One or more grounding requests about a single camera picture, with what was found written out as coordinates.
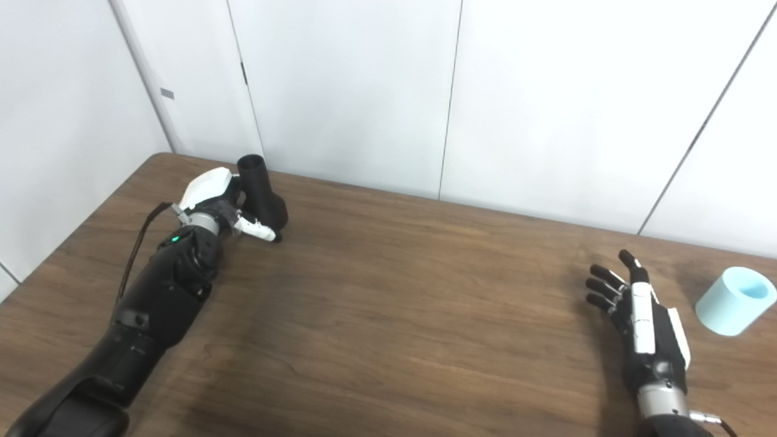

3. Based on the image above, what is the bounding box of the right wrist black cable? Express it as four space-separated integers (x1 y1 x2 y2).
689 411 739 437

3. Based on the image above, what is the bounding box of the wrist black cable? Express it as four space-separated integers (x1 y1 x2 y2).
115 202 183 304
689 411 739 437

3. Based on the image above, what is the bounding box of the black flared nozzle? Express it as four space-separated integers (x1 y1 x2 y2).
236 154 290 231

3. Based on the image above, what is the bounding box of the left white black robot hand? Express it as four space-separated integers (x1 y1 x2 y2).
172 168 284 244

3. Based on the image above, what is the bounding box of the light-blue hose piece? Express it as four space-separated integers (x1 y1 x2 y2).
694 266 777 337

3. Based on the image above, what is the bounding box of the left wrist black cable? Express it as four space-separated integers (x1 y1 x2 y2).
115 202 183 304

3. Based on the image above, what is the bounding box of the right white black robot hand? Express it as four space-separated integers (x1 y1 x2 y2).
585 249 693 396

